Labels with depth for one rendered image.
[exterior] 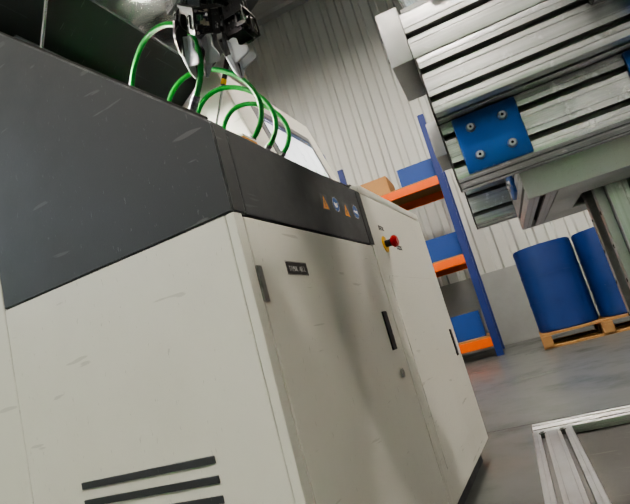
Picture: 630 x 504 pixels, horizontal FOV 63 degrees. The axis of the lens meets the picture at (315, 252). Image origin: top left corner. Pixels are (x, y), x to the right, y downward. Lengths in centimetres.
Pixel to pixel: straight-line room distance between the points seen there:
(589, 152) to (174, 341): 71
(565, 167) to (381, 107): 742
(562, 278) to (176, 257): 504
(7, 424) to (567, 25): 119
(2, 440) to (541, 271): 509
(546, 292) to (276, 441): 502
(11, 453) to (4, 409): 9
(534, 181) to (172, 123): 60
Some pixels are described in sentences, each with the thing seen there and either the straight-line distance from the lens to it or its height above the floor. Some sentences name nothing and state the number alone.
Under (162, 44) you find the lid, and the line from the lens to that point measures 175.
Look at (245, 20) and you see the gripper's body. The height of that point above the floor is 133.
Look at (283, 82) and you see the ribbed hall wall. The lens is 902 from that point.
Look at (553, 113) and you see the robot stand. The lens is 80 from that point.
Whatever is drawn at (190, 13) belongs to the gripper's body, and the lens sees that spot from 115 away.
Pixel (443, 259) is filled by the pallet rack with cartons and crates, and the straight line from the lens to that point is 623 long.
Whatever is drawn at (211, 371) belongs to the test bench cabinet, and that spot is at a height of 56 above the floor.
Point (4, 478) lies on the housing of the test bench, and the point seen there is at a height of 47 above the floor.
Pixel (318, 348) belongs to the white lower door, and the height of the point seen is 55.
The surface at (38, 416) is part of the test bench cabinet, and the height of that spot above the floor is 57.
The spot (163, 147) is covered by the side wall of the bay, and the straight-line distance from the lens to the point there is 94.
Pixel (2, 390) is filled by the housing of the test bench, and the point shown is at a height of 64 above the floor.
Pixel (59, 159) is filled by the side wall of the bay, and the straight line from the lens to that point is 113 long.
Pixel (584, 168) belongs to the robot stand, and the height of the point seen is 70.
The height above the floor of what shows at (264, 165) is 90.
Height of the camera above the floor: 54
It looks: 11 degrees up
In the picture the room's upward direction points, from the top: 15 degrees counter-clockwise
